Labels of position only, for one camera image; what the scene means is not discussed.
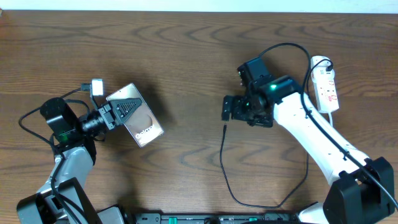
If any black USB charging cable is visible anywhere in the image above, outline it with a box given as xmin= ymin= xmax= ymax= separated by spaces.
xmin=219 ymin=58 xmax=335 ymax=209

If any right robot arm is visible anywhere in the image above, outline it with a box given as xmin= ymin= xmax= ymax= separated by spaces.
xmin=221 ymin=57 xmax=397 ymax=223

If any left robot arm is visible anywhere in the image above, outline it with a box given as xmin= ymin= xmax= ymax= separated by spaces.
xmin=16 ymin=97 xmax=142 ymax=223

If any white power strip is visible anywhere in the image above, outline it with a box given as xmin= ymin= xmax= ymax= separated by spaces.
xmin=311 ymin=67 xmax=339 ymax=113

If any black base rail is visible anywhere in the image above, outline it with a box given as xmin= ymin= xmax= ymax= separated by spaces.
xmin=133 ymin=213 xmax=300 ymax=224

